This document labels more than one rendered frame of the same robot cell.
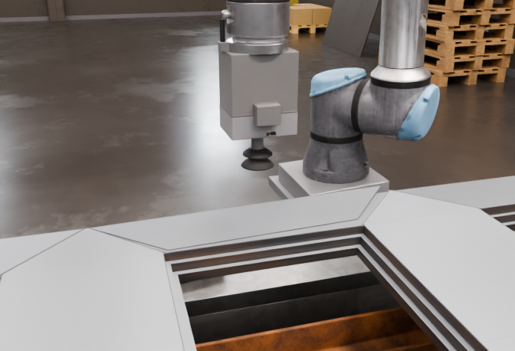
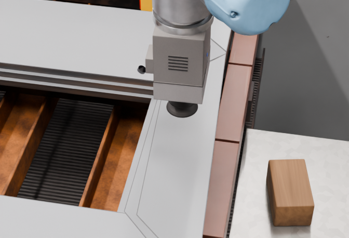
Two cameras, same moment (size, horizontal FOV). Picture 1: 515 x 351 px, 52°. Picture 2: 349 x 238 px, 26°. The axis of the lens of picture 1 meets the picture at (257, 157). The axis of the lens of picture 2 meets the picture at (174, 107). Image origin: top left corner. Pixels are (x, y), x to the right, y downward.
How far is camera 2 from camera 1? 1.26 m
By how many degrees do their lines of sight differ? 93
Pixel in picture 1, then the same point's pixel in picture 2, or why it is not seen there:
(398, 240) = (81, 221)
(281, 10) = not seen: outside the picture
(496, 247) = not seen: outside the picture
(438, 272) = (23, 216)
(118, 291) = (128, 55)
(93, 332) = (95, 41)
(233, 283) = (248, 225)
